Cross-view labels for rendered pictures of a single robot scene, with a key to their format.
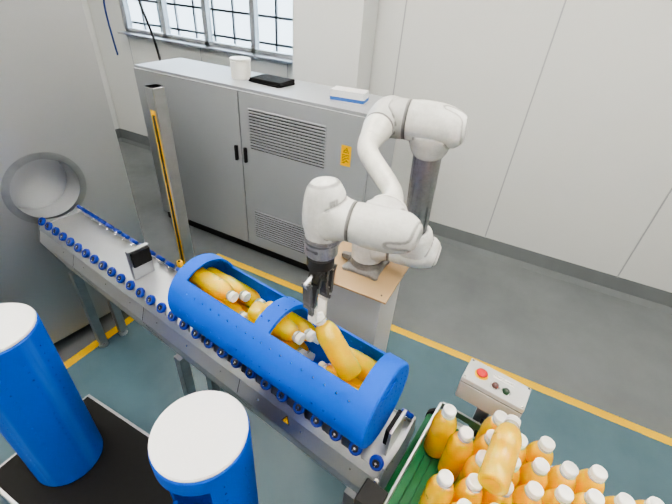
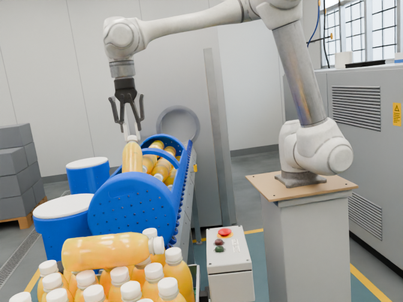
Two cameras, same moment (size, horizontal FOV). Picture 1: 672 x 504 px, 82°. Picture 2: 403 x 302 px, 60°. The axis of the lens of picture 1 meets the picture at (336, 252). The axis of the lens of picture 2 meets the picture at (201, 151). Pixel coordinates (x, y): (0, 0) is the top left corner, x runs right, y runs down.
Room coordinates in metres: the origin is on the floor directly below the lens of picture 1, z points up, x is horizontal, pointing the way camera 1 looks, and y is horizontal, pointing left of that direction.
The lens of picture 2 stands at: (0.37, -1.23, 1.51)
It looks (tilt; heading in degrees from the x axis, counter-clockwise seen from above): 12 degrees down; 59
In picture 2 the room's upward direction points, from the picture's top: 7 degrees counter-clockwise
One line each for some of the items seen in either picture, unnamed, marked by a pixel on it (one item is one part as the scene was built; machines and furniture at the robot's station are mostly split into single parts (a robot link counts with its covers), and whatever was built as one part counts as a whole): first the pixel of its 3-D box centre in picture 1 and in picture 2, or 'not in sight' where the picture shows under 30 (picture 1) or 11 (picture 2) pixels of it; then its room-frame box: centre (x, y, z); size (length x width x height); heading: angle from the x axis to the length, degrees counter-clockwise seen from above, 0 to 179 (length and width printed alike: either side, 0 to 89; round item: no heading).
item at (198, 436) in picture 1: (199, 432); (67, 205); (0.61, 0.35, 1.03); 0.28 x 0.28 x 0.01
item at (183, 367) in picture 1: (190, 395); not in sight; (1.19, 0.70, 0.31); 0.06 x 0.06 x 0.63; 57
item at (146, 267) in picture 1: (141, 261); not in sight; (1.41, 0.89, 1.00); 0.10 x 0.04 x 0.15; 147
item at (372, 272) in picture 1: (363, 259); (297, 172); (1.52, -0.13, 1.04); 0.22 x 0.18 x 0.06; 65
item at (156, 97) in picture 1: (184, 246); (220, 168); (1.77, 0.85, 0.85); 0.06 x 0.06 x 1.70; 57
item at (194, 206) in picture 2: (111, 299); (195, 212); (1.84, 1.44, 0.31); 0.06 x 0.06 x 0.63; 57
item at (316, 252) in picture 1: (321, 245); (122, 70); (0.84, 0.04, 1.57); 0.09 x 0.09 x 0.06
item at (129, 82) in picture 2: (320, 267); (125, 90); (0.84, 0.04, 1.49); 0.08 x 0.07 x 0.09; 147
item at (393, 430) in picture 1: (393, 431); not in sight; (0.68, -0.22, 0.99); 0.10 x 0.02 x 0.12; 147
